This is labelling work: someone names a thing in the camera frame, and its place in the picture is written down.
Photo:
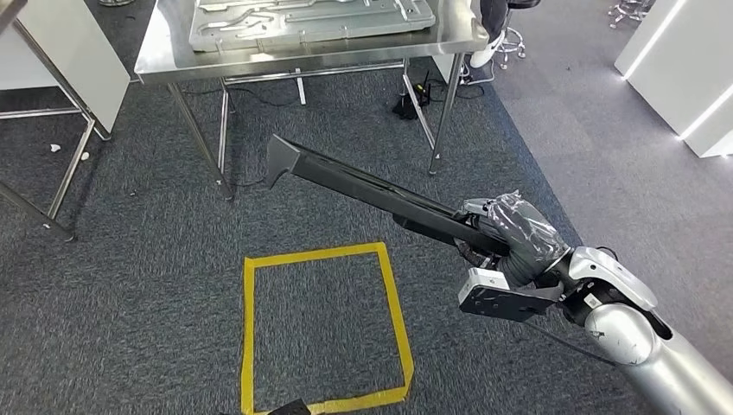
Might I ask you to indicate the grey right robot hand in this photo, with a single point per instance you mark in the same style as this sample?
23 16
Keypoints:
527 235

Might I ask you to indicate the long black plastic part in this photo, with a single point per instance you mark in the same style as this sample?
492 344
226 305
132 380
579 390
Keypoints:
366 189

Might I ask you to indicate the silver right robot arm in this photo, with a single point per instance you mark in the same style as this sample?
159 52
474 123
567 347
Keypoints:
630 332

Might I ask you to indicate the stainless steel workbench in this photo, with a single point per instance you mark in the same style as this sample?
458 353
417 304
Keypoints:
172 57

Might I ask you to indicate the black router with antennas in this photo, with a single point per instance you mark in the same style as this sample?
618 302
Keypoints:
406 109

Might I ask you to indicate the black seat chrome stool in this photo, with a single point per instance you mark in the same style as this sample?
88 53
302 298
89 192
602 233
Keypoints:
512 43

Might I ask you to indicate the person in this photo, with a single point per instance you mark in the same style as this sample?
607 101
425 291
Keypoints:
493 17

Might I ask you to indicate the white lit display counter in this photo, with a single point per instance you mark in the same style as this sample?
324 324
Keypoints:
676 63

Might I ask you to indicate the chrome stool base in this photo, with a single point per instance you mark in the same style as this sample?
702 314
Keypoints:
630 11

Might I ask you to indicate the black robot foot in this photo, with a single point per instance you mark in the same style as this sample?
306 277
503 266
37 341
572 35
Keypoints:
289 409

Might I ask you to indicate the yellow floor tape square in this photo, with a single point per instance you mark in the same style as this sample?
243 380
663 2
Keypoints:
247 343

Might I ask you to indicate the grooved aluminium fixture plate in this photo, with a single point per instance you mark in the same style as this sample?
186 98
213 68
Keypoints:
309 26

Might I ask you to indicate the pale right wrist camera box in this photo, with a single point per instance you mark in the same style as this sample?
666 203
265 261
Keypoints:
487 280

